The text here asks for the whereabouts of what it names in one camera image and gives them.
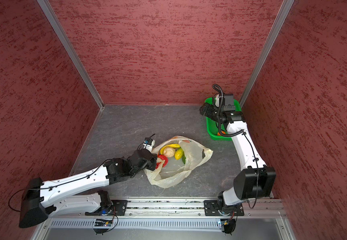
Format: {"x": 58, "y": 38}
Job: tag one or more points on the aluminium corner post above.
{"x": 62, "y": 36}
{"x": 270, "y": 40}

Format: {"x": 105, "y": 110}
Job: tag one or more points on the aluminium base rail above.
{"x": 187, "y": 207}

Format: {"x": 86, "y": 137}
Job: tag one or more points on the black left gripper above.
{"x": 153, "y": 160}

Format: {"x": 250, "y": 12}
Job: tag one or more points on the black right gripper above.
{"x": 210, "y": 107}

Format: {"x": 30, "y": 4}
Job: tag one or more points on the aluminium corner post left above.
{"x": 62, "y": 36}

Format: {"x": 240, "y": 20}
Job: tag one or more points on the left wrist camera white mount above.
{"x": 148, "y": 144}

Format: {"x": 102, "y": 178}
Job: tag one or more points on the aluminium corner post right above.
{"x": 270, "y": 40}

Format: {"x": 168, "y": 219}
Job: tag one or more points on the perforated cable duct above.
{"x": 150, "y": 224}

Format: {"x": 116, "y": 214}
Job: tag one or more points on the red pepper fruit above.
{"x": 161, "y": 160}

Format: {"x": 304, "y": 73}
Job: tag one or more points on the yellow green mango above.
{"x": 179, "y": 153}

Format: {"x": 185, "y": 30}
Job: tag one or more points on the right controller board with wires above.
{"x": 228, "y": 225}

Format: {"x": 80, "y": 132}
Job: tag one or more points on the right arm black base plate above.
{"x": 212, "y": 208}

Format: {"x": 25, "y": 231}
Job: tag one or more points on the controller board with wires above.
{"x": 102, "y": 226}
{"x": 228, "y": 225}

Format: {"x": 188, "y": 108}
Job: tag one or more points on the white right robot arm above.
{"x": 256, "y": 179}

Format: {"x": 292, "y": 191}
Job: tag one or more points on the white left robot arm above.
{"x": 41, "y": 200}

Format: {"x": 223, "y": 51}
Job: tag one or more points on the translucent yellow plastic bag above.
{"x": 195, "y": 155}

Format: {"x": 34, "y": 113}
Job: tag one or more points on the left controller board with wires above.
{"x": 102, "y": 226}

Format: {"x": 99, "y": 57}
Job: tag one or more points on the green plastic basket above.
{"x": 211, "y": 125}

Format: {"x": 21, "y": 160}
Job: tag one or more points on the beige round fruit in bag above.
{"x": 169, "y": 152}

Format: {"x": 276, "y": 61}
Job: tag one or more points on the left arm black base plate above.
{"x": 118, "y": 207}

